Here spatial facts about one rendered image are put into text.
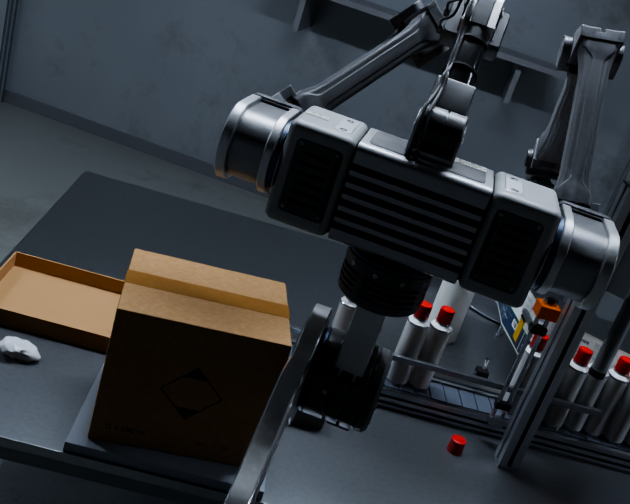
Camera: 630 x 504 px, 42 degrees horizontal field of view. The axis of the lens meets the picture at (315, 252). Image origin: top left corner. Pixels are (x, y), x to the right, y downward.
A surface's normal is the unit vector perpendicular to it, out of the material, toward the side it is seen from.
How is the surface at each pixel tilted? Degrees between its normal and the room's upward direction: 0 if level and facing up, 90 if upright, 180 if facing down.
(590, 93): 56
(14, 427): 0
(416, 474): 0
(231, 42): 90
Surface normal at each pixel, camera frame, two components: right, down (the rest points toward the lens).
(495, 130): -0.21, 0.33
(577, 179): -0.09, -0.24
